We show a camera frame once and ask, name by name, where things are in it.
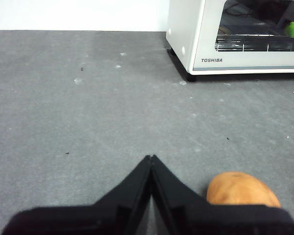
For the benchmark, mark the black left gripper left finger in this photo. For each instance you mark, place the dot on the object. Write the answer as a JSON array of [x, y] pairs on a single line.
[[107, 218]]

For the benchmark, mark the brown potato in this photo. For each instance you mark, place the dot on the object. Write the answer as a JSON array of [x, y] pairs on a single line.
[[240, 189]]

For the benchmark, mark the white Toshiba toaster oven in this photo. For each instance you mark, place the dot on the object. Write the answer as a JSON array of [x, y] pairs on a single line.
[[181, 22]]

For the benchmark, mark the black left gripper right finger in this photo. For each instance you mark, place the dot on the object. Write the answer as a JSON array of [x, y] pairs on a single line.
[[198, 218]]

